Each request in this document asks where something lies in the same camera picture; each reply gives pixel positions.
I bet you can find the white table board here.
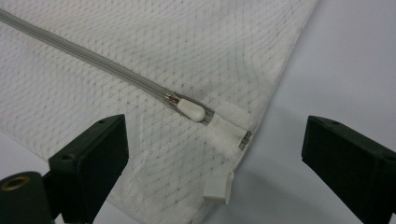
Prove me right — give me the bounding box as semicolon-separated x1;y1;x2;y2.
0;0;396;224

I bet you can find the white mesh laundry bag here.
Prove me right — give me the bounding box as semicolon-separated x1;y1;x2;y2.
0;0;320;224

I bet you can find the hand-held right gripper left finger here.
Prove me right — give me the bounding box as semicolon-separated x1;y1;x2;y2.
48;114;130;224

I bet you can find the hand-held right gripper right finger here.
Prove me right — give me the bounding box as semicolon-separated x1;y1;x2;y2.
301;115;396;224

